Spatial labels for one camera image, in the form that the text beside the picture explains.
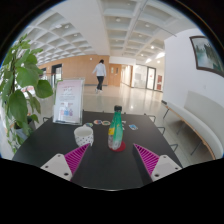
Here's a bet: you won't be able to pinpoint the ceiling lights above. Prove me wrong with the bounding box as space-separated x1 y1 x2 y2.
54 16 167 63

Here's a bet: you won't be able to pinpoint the long white bench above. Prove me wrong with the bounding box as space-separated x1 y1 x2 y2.
162 90 224 161

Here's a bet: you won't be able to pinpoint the green leafy potted plant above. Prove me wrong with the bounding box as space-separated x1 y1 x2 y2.
0 33 55 155

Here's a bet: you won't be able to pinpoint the white polka-dot cup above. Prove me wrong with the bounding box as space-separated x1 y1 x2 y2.
73 125 95 148

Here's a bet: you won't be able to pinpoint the framed landscape picture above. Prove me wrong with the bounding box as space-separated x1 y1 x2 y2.
189 35 224 78

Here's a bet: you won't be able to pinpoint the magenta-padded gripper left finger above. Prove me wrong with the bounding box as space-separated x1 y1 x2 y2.
40 142 93 186

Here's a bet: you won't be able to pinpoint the clear acrylic sign stand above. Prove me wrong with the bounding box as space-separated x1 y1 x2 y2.
52 78 86 126

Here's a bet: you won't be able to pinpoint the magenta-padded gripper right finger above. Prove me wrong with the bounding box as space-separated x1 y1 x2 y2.
131 143 184 187

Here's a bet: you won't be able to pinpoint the person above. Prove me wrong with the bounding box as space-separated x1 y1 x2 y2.
91 59 108 95

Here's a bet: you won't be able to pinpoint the green plastic drink bottle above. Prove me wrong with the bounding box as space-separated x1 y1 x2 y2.
107 105 125 151

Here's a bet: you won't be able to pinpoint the black metal chairs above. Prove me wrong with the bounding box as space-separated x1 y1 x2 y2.
142 112 180 154

